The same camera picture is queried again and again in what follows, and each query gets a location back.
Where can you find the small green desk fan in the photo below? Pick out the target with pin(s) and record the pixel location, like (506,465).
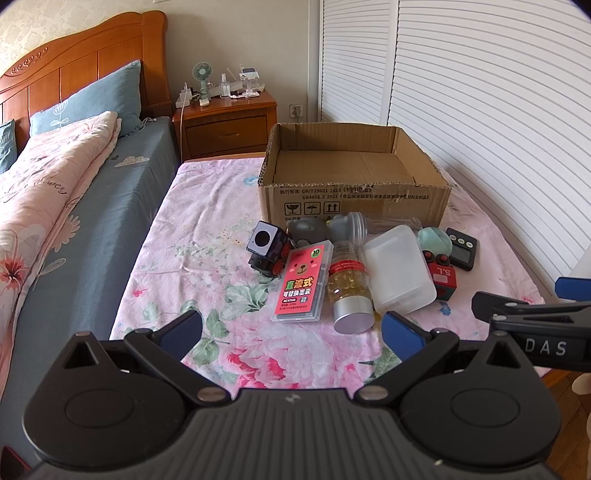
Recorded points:
(201,74)

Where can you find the pink plastic case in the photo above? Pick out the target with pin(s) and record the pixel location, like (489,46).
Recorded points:
(300,286)

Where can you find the brown cardboard box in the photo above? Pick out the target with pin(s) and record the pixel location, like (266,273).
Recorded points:
(351,198)

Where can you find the teal patterned pillow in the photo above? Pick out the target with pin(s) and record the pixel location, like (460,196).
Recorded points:
(7,147)

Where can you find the clear spray bottle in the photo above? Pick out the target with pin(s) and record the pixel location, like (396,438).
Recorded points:
(225,86)

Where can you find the black cube with round hole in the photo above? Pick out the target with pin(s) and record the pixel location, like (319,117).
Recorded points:
(264,240)

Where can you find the black digital timer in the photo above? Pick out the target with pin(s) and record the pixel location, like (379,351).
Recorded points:
(461,249)

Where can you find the white phone stand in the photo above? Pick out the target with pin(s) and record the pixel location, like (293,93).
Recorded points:
(249,76)

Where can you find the grey plastic toy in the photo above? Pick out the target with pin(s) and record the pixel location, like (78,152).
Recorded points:
(307,228)

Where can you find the pink floral sheet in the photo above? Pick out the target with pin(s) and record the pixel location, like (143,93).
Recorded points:
(207,230)

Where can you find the wooden nightstand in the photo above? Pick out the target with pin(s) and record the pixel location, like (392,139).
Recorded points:
(221,131)

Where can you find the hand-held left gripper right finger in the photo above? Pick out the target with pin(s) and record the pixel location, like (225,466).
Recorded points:
(400,337)

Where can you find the red toy truck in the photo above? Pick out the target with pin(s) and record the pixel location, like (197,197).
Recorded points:
(441,279)

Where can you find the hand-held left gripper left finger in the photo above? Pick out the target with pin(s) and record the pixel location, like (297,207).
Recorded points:
(184,331)

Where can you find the clear plastic bottle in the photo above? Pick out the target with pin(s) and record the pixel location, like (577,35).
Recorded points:
(388,224)

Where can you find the white louvered closet door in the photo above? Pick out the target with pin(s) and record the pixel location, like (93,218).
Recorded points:
(355,60)
(498,92)

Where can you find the blue pillow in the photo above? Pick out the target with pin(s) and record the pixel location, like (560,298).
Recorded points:
(92,99)

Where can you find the white wall socket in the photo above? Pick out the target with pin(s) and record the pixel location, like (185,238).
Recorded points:
(295,110)

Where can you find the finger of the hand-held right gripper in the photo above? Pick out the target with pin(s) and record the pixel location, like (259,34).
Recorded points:
(575,287)
(517,309)

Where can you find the teal egg-shaped case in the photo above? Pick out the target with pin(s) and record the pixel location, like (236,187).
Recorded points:
(436,240)

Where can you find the clear bottle of gold capsules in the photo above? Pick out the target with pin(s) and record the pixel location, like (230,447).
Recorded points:
(348,281)

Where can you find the pink floral quilt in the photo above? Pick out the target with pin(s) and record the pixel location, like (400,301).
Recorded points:
(41,184)

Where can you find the wooden bed headboard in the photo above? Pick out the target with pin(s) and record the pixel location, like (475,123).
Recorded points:
(69,60)

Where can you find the blue-grey bed sheet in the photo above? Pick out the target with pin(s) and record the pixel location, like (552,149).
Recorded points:
(115,207)

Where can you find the white power strip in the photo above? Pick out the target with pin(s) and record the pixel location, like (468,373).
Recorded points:
(184,97)

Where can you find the white translucent plastic box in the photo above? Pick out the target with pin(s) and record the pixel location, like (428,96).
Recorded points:
(397,272)

